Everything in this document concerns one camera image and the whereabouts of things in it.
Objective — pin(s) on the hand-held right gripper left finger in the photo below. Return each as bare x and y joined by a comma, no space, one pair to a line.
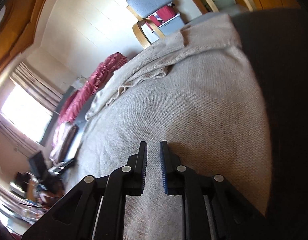
144,172

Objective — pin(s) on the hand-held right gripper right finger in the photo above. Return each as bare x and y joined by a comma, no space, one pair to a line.
164,172

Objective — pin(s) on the cream knit sweater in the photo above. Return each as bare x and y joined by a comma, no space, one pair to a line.
194,92

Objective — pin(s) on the dark grey headboard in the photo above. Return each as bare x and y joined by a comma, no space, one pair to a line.
50,130

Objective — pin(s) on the black television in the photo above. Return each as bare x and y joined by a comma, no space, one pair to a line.
38,162

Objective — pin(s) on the bedroom window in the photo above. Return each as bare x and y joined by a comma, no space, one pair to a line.
26,112

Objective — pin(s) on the floral beige curtain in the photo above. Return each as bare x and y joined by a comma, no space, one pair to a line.
36,87
14,135

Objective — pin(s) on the grey plastic storage bin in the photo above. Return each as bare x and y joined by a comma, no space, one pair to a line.
171,26

